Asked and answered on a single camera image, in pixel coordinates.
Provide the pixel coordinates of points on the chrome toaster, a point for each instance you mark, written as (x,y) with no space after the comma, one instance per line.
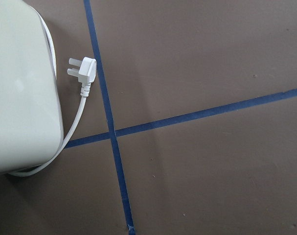
(31,129)

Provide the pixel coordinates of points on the white plug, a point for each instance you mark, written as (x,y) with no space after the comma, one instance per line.
(85,71)

